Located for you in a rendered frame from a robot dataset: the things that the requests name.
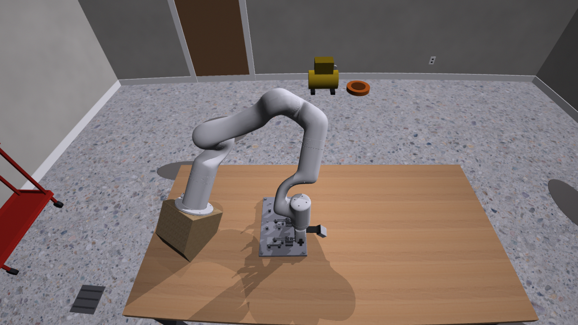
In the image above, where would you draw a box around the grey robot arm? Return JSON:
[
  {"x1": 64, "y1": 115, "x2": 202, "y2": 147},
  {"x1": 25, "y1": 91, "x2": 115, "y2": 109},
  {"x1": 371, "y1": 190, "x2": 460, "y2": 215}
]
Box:
[{"x1": 174, "y1": 88, "x2": 328, "y2": 238}]

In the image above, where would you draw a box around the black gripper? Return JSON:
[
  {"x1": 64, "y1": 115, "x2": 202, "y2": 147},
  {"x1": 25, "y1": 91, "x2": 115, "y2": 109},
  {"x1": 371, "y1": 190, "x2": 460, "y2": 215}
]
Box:
[{"x1": 294, "y1": 229, "x2": 306, "y2": 246}]

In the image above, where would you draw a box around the black toggle clamp with red handle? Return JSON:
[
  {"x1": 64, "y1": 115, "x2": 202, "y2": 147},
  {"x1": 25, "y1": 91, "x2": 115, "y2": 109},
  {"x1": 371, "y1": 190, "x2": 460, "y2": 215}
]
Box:
[{"x1": 273, "y1": 218, "x2": 292, "y2": 227}]

